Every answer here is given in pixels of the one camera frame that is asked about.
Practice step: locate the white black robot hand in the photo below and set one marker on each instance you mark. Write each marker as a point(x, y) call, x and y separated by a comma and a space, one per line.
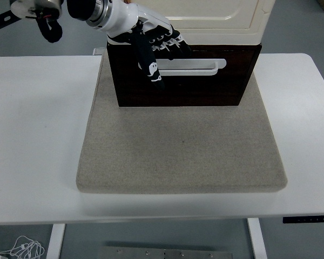
point(124, 19)

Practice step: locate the dark brown wooden drawer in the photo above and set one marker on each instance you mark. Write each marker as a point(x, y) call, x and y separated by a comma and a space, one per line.
point(237, 67)

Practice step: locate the beige felt mat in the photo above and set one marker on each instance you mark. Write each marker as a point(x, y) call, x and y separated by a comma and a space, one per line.
point(178, 151)

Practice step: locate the white table leg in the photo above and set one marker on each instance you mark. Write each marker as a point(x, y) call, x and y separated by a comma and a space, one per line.
point(257, 240)
point(55, 242)

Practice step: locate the black table control panel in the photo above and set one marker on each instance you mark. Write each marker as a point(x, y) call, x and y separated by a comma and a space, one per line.
point(307, 219)

